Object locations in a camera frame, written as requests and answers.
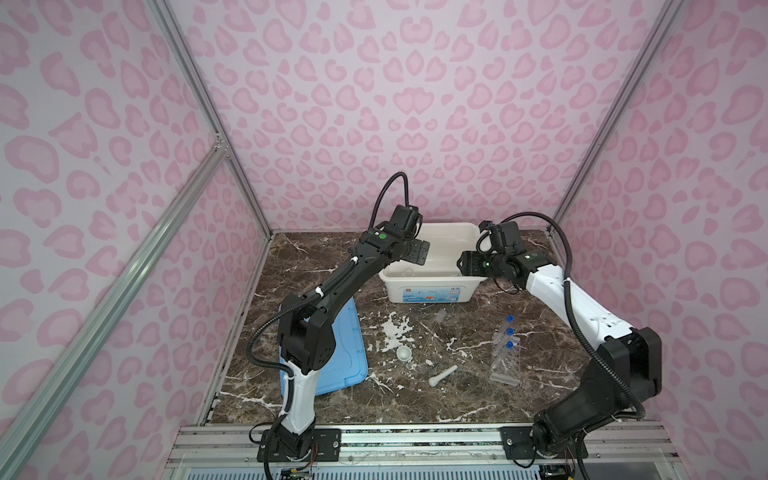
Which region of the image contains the white plastic storage bin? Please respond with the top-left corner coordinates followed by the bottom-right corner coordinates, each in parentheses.
top-left (379, 223), bottom-right (486, 304)

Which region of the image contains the blue-capped test tube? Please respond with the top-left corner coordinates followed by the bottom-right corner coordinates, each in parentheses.
top-left (491, 343), bottom-right (518, 371)
top-left (494, 315), bottom-right (515, 342)
top-left (493, 326), bottom-right (515, 351)

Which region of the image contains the white ceramic pestle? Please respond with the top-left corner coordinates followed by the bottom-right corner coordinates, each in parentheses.
top-left (428, 365), bottom-right (458, 388)

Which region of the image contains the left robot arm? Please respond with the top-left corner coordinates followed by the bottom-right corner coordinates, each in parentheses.
top-left (277, 205), bottom-right (429, 437)

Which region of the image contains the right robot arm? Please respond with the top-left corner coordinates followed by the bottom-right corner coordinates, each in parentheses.
top-left (457, 215), bottom-right (662, 456)

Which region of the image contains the clear plastic test tube rack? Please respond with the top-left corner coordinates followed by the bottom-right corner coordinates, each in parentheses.
top-left (489, 329), bottom-right (521, 386)

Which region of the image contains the blue plastic bin lid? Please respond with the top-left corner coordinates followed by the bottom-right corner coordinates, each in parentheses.
top-left (316, 299), bottom-right (368, 396)

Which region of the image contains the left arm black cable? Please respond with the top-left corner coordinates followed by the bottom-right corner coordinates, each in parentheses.
top-left (245, 171), bottom-right (410, 480)

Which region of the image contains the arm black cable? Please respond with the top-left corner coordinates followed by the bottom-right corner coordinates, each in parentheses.
top-left (479, 211), bottom-right (646, 421)
top-left (245, 171), bottom-right (410, 480)

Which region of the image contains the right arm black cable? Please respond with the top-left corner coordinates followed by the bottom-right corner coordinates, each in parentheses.
top-left (479, 211), bottom-right (646, 421)

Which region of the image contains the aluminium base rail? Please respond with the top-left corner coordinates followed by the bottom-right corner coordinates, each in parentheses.
top-left (161, 421), bottom-right (688, 479)

